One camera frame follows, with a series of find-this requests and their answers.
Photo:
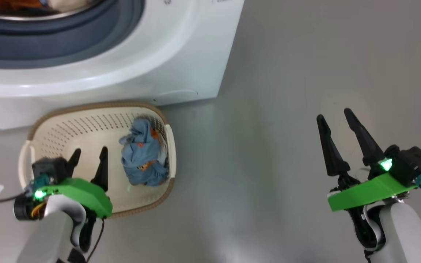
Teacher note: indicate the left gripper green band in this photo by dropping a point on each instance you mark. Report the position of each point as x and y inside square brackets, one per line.
[82, 191]

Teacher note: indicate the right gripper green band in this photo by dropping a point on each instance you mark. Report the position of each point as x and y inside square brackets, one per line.
[371, 190]

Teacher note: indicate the blue printed garment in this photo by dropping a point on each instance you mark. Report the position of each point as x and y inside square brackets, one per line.
[141, 160]

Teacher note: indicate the cream garment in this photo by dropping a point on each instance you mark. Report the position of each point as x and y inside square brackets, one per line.
[68, 5]

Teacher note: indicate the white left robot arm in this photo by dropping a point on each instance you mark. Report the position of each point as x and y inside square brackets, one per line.
[46, 233]

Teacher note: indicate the cream perforated laundry basket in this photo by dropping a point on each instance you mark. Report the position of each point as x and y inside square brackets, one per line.
[86, 128]

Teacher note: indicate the white front-load washing machine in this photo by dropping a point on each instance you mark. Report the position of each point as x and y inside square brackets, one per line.
[181, 44]

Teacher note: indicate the round filter cover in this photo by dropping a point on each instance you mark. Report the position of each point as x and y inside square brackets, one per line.
[175, 96]

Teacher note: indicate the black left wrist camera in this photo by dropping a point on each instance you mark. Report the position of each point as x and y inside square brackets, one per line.
[49, 168]

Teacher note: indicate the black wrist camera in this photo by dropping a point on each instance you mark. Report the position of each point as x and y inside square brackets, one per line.
[49, 168]
[413, 162]

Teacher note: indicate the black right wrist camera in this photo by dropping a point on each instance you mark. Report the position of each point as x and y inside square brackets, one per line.
[413, 162]

